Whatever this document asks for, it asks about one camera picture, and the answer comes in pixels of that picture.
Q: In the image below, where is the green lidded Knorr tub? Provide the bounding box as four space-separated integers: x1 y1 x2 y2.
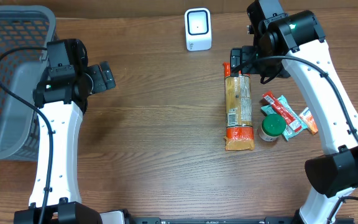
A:
257 114 287 142

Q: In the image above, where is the orange pasta packet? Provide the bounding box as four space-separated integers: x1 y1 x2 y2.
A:
223 62 255 151

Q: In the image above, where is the small orange sachet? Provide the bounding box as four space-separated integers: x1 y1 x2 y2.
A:
299 107 318 134

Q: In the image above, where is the red stick snack packet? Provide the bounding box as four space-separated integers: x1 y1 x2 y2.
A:
263 91 303 133

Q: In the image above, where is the teal snack packet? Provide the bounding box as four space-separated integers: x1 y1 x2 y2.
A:
261 94 307 141

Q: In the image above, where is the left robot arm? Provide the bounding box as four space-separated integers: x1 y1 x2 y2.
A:
14 39 129 224

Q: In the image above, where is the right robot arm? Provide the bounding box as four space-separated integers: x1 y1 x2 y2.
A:
231 0 358 223

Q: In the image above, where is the white barcode scanner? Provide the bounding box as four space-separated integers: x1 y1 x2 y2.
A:
184 7 212 52

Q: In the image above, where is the grey plastic shopping basket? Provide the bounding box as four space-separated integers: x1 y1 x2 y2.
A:
0 5 58 161

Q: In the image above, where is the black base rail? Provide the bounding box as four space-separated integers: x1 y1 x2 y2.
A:
129 216 356 224

